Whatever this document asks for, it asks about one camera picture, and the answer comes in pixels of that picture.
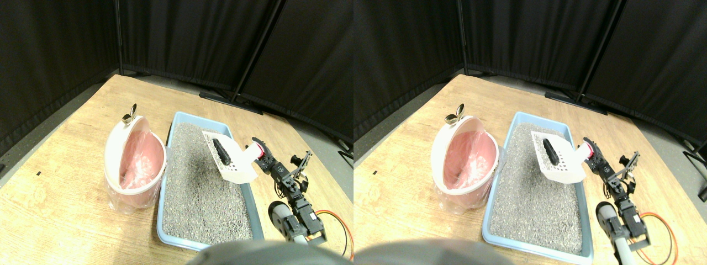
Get black curtain stand pole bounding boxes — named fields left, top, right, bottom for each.
left=229, top=0, right=286, bottom=103
left=456, top=0, right=469, bottom=76
left=574, top=0, right=629, bottom=103
left=113, top=0, right=124, bottom=76

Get white bin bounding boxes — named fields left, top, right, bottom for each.
left=104, top=103, right=168, bottom=214
left=430, top=103, right=501, bottom=214

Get orange wire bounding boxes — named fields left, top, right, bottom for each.
left=314, top=209, right=354, bottom=261
left=635, top=212, right=679, bottom=265

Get black lump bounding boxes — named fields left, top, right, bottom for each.
left=542, top=139, right=560, bottom=165
left=213, top=139, right=231, bottom=165

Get black bracket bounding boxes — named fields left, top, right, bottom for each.
left=289, top=151, right=314, bottom=181
left=618, top=151, right=642, bottom=181

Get white scoop with red handle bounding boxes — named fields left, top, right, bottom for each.
left=202, top=131, right=268, bottom=184
left=531, top=131, right=597, bottom=184

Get black curtain stand foot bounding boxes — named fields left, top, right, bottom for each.
left=334, top=138, right=354, bottom=167
left=199, top=91, right=265, bottom=116
left=682, top=138, right=707, bottom=203
left=545, top=91, right=609, bottom=116

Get blue litter tray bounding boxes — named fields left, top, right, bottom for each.
left=482, top=112, right=594, bottom=264
left=157, top=112, right=265, bottom=252

